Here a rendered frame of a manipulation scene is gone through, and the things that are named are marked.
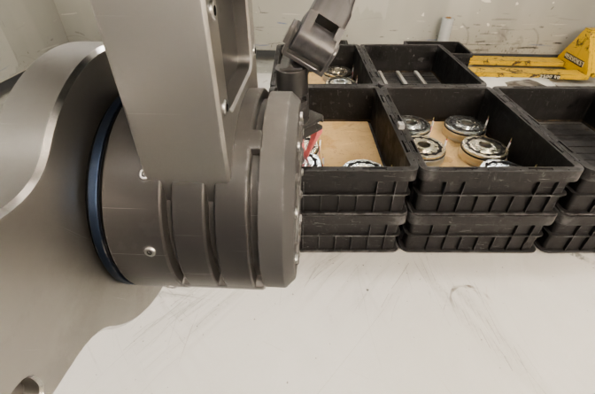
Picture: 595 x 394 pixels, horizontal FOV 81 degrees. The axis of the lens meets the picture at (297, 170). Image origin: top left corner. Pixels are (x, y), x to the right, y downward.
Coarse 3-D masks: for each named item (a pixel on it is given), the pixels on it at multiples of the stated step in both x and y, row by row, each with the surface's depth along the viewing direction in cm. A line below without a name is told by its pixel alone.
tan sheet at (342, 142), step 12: (324, 132) 94; (336, 132) 94; (348, 132) 94; (360, 132) 94; (324, 144) 89; (336, 144) 89; (348, 144) 89; (360, 144) 89; (372, 144) 89; (324, 156) 85; (336, 156) 85; (348, 156) 85; (360, 156) 85; (372, 156) 85
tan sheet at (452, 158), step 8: (432, 128) 96; (440, 128) 96; (432, 136) 92; (440, 136) 92; (448, 144) 89; (456, 144) 89; (448, 152) 86; (456, 152) 86; (448, 160) 83; (456, 160) 83
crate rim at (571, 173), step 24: (384, 96) 89; (528, 120) 78; (408, 144) 70; (552, 144) 70; (432, 168) 63; (456, 168) 63; (480, 168) 63; (504, 168) 63; (528, 168) 63; (552, 168) 63; (576, 168) 63
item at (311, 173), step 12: (384, 108) 83; (396, 120) 78; (396, 132) 74; (408, 156) 66; (312, 168) 63; (324, 168) 63; (336, 168) 63; (348, 168) 63; (360, 168) 63; (372, 168) 63; (384, 168) 63; (396, 168) 63; (408, 168) 63; (312, 180) 64; (324, 180) 64; (336, 180) 64; (348, 180) 64; (360, 180) 64; (372, 180) 64; (384, 180) 64; (396, 180) 64; (408, 180) 64
